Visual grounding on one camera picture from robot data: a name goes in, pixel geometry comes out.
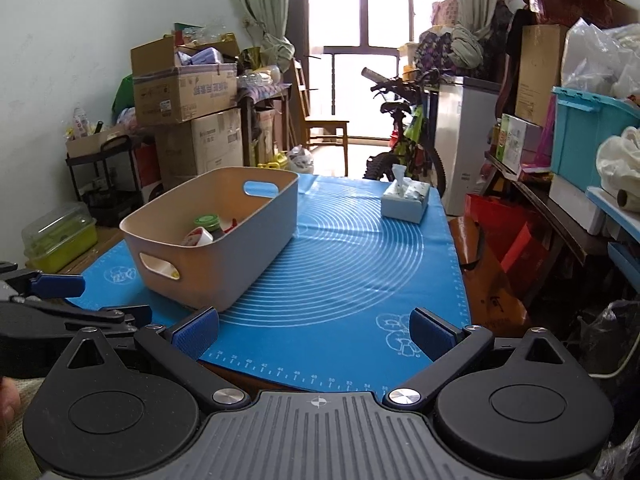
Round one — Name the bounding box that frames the green and black bicycle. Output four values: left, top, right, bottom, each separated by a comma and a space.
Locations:
361, 66, 447, 195

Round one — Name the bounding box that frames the green container with clear lid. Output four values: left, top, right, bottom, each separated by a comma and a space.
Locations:
22, 202, 98, 272

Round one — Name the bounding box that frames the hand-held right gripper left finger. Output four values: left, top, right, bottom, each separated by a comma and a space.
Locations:
44, 306, 252, 416

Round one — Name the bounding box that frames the green and white carton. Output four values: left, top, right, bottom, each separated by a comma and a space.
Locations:
500, 113, 544, 175

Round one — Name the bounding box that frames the red black white appliance box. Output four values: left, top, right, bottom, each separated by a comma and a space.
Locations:
134, 142, 163, 203

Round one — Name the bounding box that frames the brown paper bag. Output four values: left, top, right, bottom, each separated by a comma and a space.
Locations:
449, 215, 532, 346

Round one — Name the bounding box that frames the dark wooden shelf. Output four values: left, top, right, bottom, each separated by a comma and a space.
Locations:
482, 152, 608, 266

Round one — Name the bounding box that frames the green bag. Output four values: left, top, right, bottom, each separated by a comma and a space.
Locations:
111, 74, 137, 122

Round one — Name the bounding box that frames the white cable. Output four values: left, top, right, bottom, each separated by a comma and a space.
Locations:
590, 342, 637, 378

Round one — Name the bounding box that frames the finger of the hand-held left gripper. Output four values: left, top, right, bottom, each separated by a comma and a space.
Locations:
0, 300, 153, 334
0, 261, 87, 302

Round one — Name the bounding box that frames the white bag with roll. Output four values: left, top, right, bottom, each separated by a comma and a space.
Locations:
596, 126, 640, 212

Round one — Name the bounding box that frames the pale green tied curtain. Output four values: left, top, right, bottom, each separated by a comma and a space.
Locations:
231, 0, 297, 75

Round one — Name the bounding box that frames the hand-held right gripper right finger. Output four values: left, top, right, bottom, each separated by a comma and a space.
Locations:
381, 306, 595, 415

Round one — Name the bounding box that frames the wooden chair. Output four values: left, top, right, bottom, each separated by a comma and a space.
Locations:
294, 59, 351, 177

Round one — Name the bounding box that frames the patterned tissue box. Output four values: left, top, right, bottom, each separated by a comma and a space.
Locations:
381, 164, 431, 224

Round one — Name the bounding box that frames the light blue plastic storage crate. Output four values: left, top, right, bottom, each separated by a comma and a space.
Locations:
550, 86, 640, 193

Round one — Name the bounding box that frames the person's left hand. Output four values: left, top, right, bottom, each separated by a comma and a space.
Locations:
0, 378, 22, 431

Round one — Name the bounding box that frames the dark framed window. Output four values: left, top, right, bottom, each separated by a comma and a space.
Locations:
289, 0, 461, 138

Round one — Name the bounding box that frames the white and red cup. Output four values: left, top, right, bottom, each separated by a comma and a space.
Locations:
181, 226, 217, 247

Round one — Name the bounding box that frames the pile of white plastic bags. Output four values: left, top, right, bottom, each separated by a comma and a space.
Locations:
560, 17, 640, 102

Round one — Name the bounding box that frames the beige plastic storage bin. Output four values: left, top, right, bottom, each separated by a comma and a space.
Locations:
119, 166, 300, 313

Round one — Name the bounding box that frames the red paper bag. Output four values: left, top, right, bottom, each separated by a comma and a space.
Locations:
464, 192, 550, 286

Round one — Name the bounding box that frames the black utility cart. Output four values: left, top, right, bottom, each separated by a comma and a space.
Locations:
65, 135, 151, 228

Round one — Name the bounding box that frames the tall brown cardboard box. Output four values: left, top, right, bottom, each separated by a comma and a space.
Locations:
515, 24, 570, 127

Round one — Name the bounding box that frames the light blue shelf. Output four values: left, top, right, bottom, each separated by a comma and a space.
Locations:
585, 186, 640, 286

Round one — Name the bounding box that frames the white chest freezer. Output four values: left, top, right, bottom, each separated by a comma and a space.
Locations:
434, 76, 502, 217

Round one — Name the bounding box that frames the pile of fabric bundles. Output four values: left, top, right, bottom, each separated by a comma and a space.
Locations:
412, 24, 486, 78

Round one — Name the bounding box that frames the open cardboard box blue print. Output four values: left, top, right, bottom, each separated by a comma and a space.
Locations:
131, 36, 239, 126

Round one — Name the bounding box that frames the pink patterned box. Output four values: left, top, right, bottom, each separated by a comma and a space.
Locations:
432, 0, 461, 28

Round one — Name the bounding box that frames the white plastic bottle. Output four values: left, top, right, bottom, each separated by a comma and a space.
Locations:
71, 106, 92, 139

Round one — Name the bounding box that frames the pale cardboard appliance box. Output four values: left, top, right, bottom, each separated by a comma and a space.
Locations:
155, 107, 244, 188

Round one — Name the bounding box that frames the cluttered wooden side table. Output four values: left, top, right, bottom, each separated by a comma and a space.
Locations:
236, 82, 293, 167

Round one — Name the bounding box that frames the yellow plastic jug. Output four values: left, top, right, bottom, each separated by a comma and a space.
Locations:
257, 152, 289, 172

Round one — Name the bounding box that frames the white plastic bag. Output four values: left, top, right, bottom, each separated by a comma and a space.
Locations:
285, 145, 316, 176

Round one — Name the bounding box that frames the blue silicone baking mat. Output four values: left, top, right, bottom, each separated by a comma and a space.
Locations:
65, 174, 473, 395

